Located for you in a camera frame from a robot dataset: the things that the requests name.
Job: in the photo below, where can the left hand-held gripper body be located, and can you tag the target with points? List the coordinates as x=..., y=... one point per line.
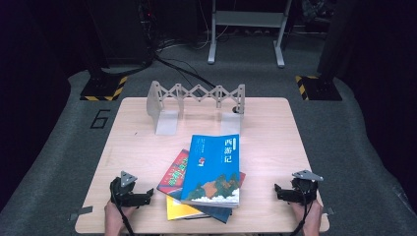
x=126, y=191

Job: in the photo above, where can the grey expandable book rack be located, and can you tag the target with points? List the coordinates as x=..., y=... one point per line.
x=165, y=126

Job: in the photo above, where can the yellow book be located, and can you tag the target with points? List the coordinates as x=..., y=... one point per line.
x=178, y=211

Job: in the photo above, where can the black stand base striped edge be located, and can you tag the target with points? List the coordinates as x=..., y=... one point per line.
x=103, y=90
x=323, y=90

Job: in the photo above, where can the red picture book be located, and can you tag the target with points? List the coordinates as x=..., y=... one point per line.
x=173, y=177

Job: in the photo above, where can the person's left hand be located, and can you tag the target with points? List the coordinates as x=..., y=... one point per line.
x=113, y=219

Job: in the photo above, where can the grey tape strip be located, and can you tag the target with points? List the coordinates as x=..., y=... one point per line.
x=328, y=211
x=80, y=212

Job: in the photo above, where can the person's right hand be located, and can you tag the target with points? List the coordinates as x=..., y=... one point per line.
x=311, y=219

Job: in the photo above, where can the blue book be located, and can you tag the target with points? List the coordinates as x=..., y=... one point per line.
x=213, y=164

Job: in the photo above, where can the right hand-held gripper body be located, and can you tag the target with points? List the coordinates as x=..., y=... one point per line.
x=303, y=191

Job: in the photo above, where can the black equipment cabinet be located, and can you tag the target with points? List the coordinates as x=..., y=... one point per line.
x=121, y=32

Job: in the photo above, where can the white metal stand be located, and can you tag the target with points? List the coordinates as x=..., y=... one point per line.
x=249, y=18

